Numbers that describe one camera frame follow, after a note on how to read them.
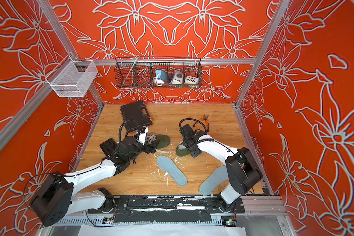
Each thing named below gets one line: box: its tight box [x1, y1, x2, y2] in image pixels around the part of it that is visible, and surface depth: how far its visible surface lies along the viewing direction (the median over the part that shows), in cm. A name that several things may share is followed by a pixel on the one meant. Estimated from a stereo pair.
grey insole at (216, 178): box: [199, 165, 229, 197], surface depth 81 cm
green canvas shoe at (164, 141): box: [155, 134, 171, 149], surface depth 98 cm
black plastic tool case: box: [120, 100, 153, 131], surface depth 112 cm
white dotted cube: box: [184, 75, 200, 85], surface depth 96 cm
